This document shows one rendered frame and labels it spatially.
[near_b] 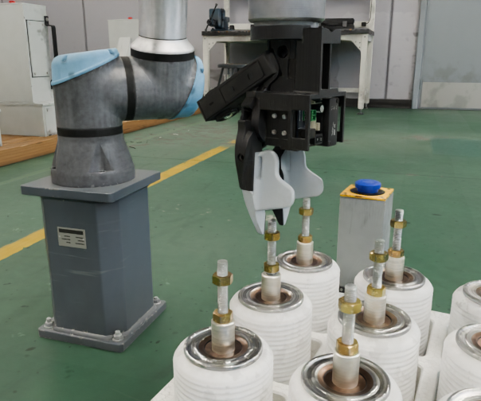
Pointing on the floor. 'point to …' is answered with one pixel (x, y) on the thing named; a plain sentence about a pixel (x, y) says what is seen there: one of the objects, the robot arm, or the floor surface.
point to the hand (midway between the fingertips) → (266, 216)
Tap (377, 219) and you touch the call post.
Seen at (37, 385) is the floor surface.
